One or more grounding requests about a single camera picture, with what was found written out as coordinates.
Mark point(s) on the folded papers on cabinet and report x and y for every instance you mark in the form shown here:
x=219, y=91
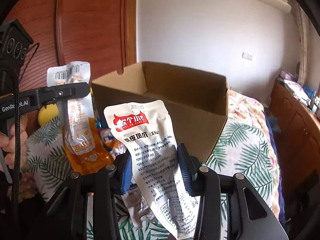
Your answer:
x=295, y=89

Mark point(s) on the brown cardboard box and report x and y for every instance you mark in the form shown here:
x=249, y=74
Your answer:
x=196, y=100

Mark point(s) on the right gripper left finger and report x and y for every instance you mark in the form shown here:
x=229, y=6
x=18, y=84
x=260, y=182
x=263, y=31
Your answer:
x=66, y=211

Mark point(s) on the floral quilt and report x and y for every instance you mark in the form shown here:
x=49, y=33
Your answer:
x=245, y=109

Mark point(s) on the white orange snack packet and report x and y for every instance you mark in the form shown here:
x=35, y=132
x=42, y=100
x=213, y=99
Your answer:
x=81, y=139

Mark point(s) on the yellow Pikachu plush toy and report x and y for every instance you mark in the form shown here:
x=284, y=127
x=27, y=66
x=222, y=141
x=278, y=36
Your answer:
x=47, y=113

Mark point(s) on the wooden wardrobe door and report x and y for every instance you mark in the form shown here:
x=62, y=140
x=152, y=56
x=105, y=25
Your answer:
x=100, y=32

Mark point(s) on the blue foil snack packet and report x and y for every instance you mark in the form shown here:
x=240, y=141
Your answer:
x=100, y=123

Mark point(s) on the white red-label snack packet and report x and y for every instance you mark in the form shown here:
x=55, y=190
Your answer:
x=147, y=132

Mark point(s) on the white snack packet under gripper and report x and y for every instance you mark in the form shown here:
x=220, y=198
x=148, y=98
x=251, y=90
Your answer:
x=137, y=206

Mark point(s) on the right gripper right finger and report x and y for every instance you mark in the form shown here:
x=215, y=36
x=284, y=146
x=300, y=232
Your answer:
x=233, y=197

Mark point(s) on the person's left hand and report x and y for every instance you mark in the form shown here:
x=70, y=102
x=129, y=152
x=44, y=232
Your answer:
x=8, y=144

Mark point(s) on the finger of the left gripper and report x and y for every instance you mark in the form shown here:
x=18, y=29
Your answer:
x=54, y=94

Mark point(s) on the wooden low cabinet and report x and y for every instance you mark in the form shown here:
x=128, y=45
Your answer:
x=297, y=143

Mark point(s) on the palm leaf print bedsheet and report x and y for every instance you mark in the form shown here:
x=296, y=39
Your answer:
x=246, y=148

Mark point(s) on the white wall switch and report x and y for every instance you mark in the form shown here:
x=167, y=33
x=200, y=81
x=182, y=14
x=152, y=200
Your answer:
x=247, y=56

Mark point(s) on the patterned window curtain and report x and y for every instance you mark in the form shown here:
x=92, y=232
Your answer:
x=302, y=21

